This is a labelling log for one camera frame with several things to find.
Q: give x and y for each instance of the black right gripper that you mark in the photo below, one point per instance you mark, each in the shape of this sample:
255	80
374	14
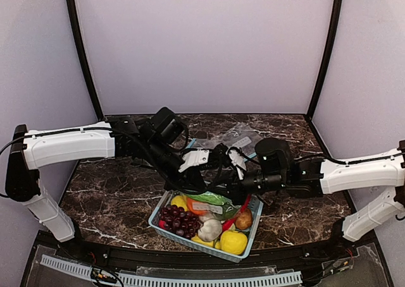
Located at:
236	188

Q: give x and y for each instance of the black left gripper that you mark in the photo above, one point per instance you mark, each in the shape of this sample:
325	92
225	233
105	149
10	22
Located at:
196	179

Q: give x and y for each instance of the orange fruit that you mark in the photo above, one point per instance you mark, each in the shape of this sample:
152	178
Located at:
197	207

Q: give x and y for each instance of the green cucumber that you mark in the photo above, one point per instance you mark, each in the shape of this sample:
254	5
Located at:
210	198

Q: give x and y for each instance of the clear zip bag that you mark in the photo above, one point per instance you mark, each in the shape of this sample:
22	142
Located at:
243	137
199	143
214	210

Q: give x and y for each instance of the green avocado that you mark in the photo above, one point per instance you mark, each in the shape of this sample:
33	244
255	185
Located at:
228	211

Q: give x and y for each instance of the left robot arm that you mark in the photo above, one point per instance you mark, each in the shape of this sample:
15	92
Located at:
148	139

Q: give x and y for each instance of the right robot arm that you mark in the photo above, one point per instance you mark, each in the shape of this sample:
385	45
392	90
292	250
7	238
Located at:
317	175

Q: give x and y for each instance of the yellow mango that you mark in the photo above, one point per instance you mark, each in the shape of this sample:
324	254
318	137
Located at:
179	201

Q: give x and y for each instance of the brown potato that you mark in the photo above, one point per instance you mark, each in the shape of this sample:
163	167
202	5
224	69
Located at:
244	221

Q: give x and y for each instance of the red chili pepper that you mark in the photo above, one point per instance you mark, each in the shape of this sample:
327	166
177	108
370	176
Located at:
229	223

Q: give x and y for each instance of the purple grape bunch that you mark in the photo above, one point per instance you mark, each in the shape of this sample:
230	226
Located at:
178	221

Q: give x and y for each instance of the yellow lemon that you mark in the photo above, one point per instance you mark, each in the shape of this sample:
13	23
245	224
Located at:
233	242

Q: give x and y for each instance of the yellow corn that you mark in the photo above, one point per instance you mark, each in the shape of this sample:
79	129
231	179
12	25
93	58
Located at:
213	244

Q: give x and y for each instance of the light blue plastic basket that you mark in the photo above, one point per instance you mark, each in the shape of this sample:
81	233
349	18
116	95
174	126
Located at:
254	205

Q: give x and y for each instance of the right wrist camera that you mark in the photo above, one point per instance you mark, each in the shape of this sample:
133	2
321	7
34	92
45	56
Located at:
231	157

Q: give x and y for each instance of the white cable tray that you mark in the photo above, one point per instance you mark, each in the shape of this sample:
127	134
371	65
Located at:
161	277

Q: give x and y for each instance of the left black frame post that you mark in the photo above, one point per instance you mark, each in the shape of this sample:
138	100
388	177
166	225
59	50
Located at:
83	60

